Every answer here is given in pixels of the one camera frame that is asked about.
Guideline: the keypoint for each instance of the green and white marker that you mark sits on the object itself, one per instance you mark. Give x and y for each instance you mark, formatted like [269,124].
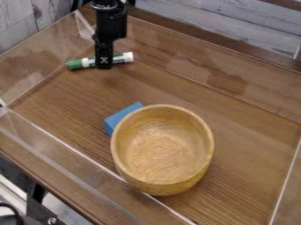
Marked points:
[87,62]

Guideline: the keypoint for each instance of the brown wooden bowl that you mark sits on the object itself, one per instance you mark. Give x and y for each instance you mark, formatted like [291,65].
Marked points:
[162,149]

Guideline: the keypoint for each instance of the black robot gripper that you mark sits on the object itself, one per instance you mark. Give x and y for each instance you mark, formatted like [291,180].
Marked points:
[112,29]

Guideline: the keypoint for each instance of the blue rectangular block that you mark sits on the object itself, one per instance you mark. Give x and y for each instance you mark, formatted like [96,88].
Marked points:
[116,118]

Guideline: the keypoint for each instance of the black metal table frame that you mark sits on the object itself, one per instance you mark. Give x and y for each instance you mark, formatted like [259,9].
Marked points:
[37,210]

